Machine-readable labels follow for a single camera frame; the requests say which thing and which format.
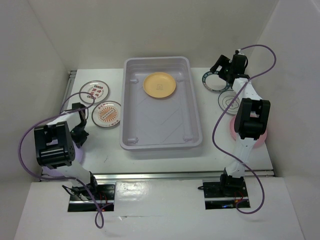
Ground lavender plastic plate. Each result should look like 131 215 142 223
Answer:
42 146 84 177

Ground pink plastic plate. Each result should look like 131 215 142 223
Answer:
229 116 268 148

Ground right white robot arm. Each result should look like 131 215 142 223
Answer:
210 50 271 197

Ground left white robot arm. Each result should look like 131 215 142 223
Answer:
33 102 100 200

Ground lavender plastic bin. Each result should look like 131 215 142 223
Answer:
119 56 203 151

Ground teal rimmed white plate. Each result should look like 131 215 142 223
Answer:
201 71 230 93

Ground white plate black outline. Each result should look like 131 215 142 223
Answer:
217 90 241 116

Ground orange sunburst pattern plate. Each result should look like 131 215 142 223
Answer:
91 100 121 128

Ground white plate red characters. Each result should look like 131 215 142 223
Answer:
79 80 110 104

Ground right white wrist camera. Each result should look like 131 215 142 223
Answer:
235 49 245 56

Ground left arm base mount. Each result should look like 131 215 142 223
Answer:
62 183 116 213

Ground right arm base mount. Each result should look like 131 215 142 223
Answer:
197 172 250 210

